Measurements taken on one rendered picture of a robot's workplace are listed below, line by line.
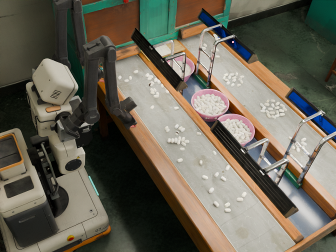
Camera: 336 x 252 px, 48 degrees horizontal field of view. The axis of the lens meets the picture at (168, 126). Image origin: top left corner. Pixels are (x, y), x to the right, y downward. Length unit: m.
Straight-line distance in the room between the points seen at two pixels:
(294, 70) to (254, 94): 1.60
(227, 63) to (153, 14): 0.68
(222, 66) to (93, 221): 1.50
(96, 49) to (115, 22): 1.17
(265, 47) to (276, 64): 0.31
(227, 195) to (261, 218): 0.22
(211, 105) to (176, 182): 0.71
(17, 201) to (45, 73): 0.71
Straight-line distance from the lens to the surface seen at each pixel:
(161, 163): 2.27
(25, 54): 3.75
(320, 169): 2.52
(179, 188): 2.18
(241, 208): 2.20
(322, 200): 2.39
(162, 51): 3.02
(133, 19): 2.87
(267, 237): 2.16
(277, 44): 4.69
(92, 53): 1.65
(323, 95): 4.18
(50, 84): 1.91
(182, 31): 3.12
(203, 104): 2.66
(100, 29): 2.79
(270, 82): 2.92
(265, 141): 2.02
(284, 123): 2.68
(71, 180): 2.84
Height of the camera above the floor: 2.61
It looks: 49 degrees down
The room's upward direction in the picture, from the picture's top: 4 degrees clockwise
